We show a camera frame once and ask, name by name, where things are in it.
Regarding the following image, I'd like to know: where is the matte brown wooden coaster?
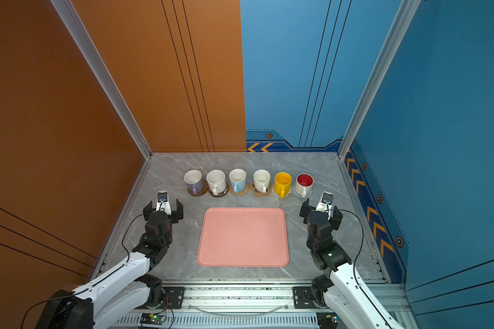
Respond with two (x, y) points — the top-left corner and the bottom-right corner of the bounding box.
(187, 185), (209, 197)

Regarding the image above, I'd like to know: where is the purple mug white inside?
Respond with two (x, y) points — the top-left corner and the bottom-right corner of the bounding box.
(184, 169), (204, 192)

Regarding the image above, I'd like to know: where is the white mug red inside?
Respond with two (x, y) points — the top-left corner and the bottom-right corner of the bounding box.
(294, 174), (314, 194)

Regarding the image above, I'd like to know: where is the glossy dark wooden coaster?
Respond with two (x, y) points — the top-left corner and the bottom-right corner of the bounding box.
(209, 185), (230, 198)

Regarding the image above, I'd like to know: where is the yellow mug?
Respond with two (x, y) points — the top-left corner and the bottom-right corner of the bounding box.
(274, 172), (292, 197)

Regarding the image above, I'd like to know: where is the cork paw print coaster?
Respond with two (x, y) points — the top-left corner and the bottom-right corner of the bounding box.
(250, 183), (273, 197)

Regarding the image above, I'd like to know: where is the white mug blue handle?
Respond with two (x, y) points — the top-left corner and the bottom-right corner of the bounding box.
(229, 169), (246, 192)

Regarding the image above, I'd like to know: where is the woven rattan round coaster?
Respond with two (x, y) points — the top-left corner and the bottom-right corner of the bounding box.
(229, 184), (251, 196)

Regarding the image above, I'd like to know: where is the white rainbow stitched coaster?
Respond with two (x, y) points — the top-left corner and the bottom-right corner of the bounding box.
(270, 186), (293, 199)

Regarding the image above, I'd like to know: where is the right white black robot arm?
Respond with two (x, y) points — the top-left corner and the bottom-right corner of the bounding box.
(299, 200), (403, 328)

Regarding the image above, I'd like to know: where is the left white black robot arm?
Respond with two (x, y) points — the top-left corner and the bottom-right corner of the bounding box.
(36, 193), (183, 328)

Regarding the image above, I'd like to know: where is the light blue woven coaster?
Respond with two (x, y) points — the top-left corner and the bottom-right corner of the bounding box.
(291, 189), (313, 200)

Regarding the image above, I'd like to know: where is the right circuit board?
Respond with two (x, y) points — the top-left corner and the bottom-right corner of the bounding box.
(316, 313), (338, 329)

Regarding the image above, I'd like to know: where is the pink rectangular tray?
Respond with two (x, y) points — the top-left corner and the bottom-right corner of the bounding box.
(197, 208), (290, 267)

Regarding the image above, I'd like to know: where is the left green circuit board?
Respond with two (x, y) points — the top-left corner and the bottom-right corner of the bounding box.
(139, 313), (167, 328)

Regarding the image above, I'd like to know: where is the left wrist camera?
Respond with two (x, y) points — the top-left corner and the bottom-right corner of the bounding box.
(156, 191), (172, 215)

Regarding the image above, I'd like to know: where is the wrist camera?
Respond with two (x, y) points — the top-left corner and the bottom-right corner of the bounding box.
(156, 191), (172, 215)
(316, 192), (334, 217)

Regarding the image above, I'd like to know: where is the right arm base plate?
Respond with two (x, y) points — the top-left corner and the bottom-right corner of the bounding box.
(292, 286), (326, 309)

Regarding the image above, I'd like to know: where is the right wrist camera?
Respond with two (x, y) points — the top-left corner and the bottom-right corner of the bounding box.
(316, 192), (334, 217)

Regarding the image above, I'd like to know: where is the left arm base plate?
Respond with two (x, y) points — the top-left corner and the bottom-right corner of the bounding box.
(145, 287), (185, 310)

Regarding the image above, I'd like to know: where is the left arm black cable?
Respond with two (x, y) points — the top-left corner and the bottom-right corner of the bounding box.
(19, 212), (149, 329)

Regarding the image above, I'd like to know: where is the left aluminium corner post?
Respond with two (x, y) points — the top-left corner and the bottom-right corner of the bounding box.
(51, 0), (153, 160)

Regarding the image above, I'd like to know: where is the aluminium corner post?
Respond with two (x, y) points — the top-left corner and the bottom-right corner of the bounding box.
(51, 0), (153, 160)
(337, 0), (421, 160)

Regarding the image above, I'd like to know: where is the right aluminium corner post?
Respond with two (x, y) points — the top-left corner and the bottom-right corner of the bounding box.
(337, 0), (421, 160)

